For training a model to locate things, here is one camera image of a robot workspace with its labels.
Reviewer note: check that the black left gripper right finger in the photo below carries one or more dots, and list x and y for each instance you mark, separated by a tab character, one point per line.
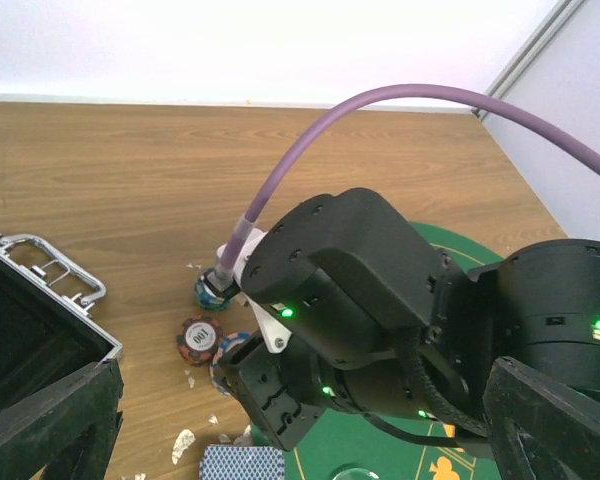
539	428

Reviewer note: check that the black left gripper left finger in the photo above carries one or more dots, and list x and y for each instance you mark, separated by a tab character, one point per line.
67	430

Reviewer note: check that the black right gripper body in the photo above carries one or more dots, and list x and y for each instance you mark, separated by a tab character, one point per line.
281	393

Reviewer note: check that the blue orange 10 chip stack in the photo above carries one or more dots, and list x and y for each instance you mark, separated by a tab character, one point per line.
222	357

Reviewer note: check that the clear round dealer button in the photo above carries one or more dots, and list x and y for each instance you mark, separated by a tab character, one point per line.
352	472

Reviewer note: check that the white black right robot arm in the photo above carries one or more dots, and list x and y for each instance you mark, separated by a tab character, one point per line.
382	322

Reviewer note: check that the blue playing card deck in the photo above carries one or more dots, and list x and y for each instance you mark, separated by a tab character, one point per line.
224	462

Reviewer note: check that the red black 100 chip stack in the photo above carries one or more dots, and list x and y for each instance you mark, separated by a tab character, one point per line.
198	339

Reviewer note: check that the silver aluminium poker case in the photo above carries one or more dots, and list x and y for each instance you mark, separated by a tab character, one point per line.
46	328

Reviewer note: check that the blue green 50 chip stack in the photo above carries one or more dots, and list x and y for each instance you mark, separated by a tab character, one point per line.
206	299

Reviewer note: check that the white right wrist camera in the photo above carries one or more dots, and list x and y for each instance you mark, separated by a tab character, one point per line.
275	335

